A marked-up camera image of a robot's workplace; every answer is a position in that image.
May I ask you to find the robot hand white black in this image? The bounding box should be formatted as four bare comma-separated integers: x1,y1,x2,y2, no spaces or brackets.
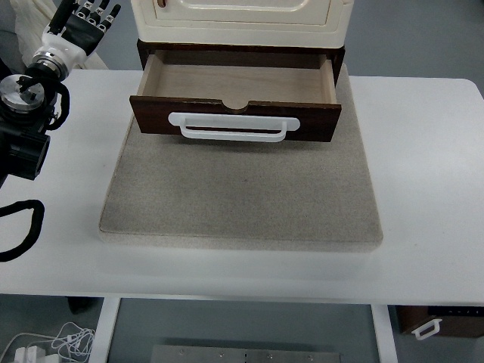
40,0,123,69

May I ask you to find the dark wood drawer white handle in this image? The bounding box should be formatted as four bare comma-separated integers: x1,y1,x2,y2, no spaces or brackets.
129,51,343,145

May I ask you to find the cream cabinet with door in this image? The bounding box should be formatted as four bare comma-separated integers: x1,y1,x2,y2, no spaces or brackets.
130,0,355,49

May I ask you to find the beige grey mat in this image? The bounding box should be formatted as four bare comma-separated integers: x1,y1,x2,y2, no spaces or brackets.
98,62,384,254

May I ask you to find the white table leg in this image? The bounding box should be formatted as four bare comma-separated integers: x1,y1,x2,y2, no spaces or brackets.
370,304,399,363
90,297,123,363

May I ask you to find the white charger block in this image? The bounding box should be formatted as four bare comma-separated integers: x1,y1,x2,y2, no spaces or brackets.
14,346,47,363

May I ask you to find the grey metal plate with screws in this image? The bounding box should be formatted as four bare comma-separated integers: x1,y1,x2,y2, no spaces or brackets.
150,344,343,363

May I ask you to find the white cable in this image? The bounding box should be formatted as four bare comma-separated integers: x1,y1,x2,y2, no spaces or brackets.
0,321,97,363

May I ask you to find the brown box with white handle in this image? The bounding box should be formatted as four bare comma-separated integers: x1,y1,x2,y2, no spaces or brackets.
395,305,484,340

